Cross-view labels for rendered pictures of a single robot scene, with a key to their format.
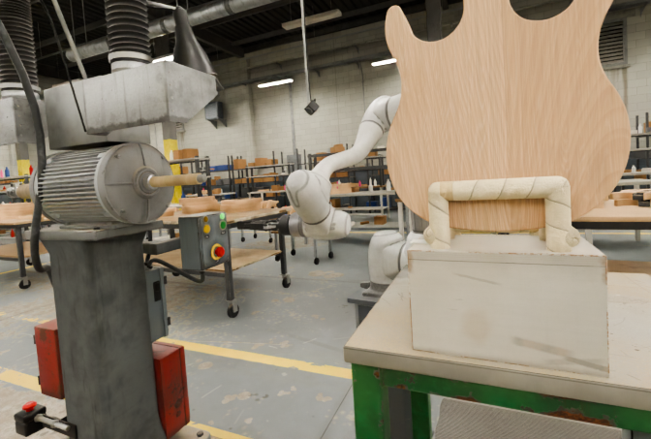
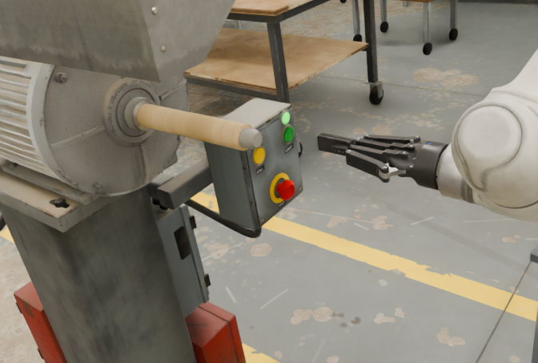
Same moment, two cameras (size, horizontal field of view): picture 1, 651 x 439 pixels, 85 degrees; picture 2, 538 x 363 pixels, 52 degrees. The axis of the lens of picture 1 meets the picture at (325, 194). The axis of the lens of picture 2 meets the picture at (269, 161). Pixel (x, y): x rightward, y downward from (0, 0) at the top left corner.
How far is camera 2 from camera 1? 0.56 m
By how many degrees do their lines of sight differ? 31
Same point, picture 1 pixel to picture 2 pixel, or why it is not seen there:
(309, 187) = (523, 162)
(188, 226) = (223, 151)
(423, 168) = not seen: outside the picture
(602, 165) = not seen: outside the picture
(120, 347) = (140, 348)
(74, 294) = (53, 280)
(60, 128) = not seen: outside the picture
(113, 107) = (18, 6)
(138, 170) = (110, 94)
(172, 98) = (158, 10)
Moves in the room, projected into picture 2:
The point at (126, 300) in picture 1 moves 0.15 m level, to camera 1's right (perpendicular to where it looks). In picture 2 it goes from (136, 282) to (209, 287)
